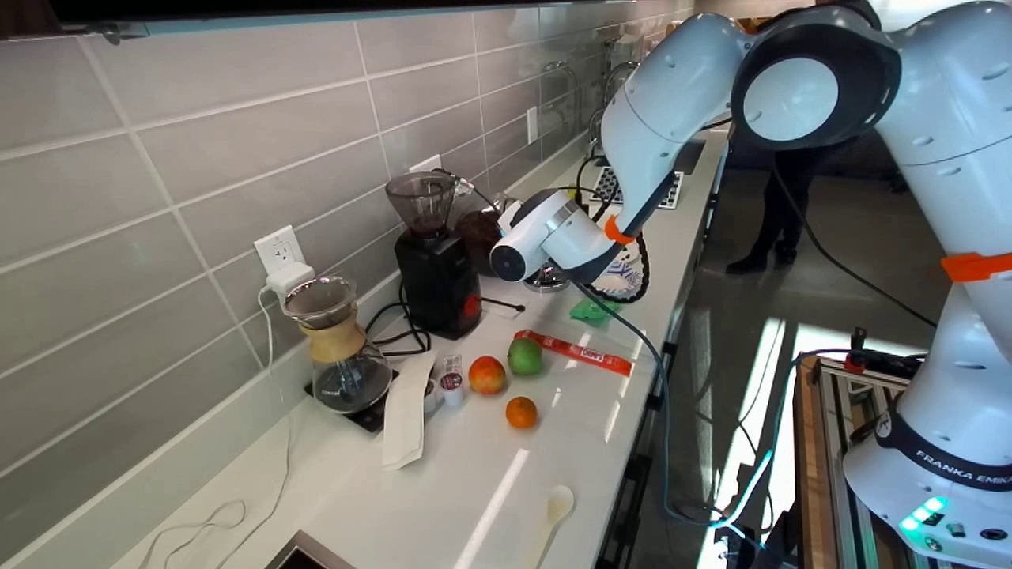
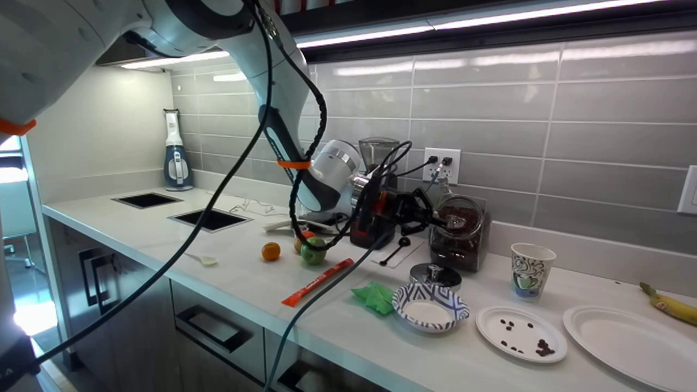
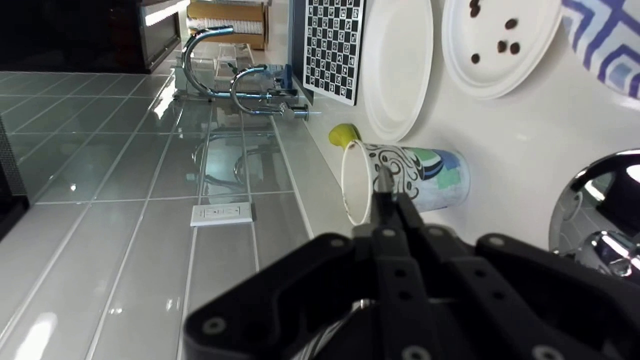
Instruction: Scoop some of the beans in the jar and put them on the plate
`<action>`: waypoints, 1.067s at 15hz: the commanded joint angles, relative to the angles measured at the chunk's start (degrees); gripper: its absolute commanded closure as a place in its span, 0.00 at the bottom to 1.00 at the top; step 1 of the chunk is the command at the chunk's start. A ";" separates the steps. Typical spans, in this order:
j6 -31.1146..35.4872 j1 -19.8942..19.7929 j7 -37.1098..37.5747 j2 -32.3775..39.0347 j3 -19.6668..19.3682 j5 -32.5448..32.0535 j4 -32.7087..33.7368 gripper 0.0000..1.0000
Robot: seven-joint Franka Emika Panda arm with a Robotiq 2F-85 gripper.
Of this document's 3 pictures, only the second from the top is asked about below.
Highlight under cabinet light strip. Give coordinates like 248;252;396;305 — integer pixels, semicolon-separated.
121;0;670;70

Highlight drawer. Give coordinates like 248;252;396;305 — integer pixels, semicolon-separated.
170;279;267;383

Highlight black cable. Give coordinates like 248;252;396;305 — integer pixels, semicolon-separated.
424;157;454;192
393;155;438;179

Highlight cabinet door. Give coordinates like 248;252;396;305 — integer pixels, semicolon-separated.
48;218;180;392

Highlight silver jar lid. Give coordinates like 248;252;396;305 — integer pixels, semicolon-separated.
409;263;463;293

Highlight banana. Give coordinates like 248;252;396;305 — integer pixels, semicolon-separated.
639;281;697;327

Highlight blue and white hand vacuum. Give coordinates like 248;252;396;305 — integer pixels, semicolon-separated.
163;108;194;192

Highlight drawer handle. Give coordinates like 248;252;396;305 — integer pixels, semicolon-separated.
277;358;354;392
175;304;253;354

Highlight coffee grinder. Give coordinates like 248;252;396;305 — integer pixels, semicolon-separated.
350;137;402;250

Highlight orange sachet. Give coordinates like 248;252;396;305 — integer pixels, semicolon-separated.
281;258;355;308

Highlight green napkin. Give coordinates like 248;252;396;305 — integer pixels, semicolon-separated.
351;281;396;316

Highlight black plastic spoon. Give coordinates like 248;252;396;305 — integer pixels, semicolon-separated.
379;236;412;267

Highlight coffee beans on plate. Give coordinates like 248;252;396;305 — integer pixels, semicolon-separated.
499;318;557;358

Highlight white switch plate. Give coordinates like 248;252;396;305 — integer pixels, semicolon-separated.
677;164;697;215

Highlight red apple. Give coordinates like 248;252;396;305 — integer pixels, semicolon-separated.
294;230;317;254

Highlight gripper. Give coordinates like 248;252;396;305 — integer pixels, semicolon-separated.
380;188;454;236

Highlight cabinet door handle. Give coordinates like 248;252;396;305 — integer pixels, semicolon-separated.
78;247;124;316

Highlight glass jar of coffee beans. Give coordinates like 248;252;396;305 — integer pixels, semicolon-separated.
429;195;491;273

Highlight blue patterned paper bowl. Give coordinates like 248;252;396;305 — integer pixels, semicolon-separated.
392;281;470;334

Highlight large white paper plate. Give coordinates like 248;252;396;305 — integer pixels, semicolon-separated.
563;304;697;392

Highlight printed paper cup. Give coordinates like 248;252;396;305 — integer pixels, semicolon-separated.
510;242;558;302

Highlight green apple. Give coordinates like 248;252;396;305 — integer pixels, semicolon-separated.
300;236;328;266

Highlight white cable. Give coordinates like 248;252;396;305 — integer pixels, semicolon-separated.
228;197;290;217

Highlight white wall socket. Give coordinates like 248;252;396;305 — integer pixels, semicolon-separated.
423;146;462;185

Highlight small white paper plate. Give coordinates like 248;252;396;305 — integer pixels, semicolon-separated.
475;305;568;364

